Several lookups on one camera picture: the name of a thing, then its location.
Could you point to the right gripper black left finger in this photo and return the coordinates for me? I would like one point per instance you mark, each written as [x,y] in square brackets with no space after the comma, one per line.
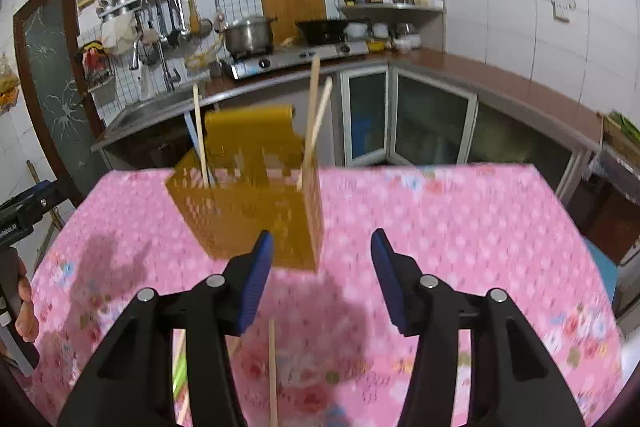
[129,379]

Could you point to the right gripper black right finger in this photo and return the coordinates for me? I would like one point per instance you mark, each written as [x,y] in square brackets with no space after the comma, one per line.
[514,380]

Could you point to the steel kitchen sink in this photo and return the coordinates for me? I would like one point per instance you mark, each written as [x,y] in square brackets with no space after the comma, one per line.
[143,110]

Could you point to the kitchen counter with cabinets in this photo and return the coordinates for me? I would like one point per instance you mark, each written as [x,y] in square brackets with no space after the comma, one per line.
[421,108]

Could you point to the person's left hand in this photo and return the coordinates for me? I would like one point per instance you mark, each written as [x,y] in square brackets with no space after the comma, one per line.
[26,324]

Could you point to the dark glass door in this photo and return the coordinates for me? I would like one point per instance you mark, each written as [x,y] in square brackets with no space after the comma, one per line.
[60,107]

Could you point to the pink floral tablecloth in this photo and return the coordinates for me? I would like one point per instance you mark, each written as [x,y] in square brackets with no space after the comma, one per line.
[340,362]

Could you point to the sink faucet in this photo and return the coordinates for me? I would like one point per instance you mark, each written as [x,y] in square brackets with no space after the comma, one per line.
[171,77]

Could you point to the chopstick standing in holder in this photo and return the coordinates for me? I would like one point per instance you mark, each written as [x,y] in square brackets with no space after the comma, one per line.
[200,135]

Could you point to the yellow perforated utensil holder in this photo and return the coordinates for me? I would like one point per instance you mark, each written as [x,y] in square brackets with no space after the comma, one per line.
[254,176]

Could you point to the hanging utensil rack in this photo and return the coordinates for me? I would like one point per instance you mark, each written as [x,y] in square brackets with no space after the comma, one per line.
[124,23]

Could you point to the gas stove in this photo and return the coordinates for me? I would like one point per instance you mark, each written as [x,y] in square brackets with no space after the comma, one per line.
[264,64]

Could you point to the steel cooking pot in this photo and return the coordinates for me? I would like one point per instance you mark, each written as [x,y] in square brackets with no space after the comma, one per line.
[246,36]

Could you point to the black wok pan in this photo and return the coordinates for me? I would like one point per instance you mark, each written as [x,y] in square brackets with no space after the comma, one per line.
[323,32]

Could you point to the green frog handle utensil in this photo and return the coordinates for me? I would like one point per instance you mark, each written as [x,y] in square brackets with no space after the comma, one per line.
[179,364]

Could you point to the white wall socket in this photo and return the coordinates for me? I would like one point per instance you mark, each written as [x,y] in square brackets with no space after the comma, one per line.
[562,9]

